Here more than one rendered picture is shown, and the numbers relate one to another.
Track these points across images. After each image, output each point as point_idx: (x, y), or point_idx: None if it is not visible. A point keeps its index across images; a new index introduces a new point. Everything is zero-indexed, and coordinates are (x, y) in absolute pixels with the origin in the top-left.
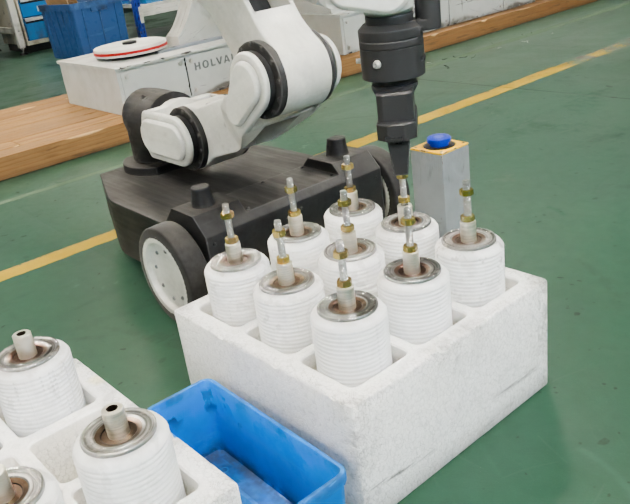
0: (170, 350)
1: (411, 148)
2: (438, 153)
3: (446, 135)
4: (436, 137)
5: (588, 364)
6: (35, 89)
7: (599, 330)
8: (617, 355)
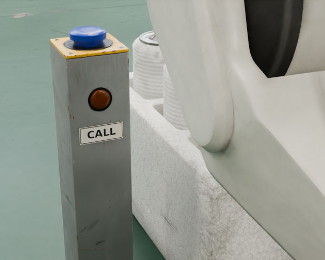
0: None
1: (127, 48)
2: (110, 34)
3: (77, 28)
4: (94, 28)
5: (54, 180)
6: None
7: None
8: (22, 180)
